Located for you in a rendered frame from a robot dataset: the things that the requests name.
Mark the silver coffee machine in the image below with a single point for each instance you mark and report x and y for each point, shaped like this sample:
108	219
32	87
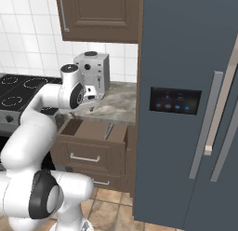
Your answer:
96	68

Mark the black hob with oven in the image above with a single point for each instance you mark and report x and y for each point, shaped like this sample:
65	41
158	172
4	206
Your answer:
15	92

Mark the brown open drawer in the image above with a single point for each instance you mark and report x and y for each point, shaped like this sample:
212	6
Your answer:
93	147

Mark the brown low drawer front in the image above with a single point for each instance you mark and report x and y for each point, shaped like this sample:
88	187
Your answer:
108	180

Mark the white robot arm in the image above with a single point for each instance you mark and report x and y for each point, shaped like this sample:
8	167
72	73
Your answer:
28	138

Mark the black stove knob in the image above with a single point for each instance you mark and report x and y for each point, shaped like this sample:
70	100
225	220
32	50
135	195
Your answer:
9	118

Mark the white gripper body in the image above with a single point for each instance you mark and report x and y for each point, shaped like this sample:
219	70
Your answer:
91	100

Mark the dark grey fridge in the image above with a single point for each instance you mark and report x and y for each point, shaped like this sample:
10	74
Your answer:
176	54

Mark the grey metal tongs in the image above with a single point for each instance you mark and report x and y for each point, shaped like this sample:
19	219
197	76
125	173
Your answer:
109	131

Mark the brown wall cupboard door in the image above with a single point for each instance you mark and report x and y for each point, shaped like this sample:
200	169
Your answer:
102	14

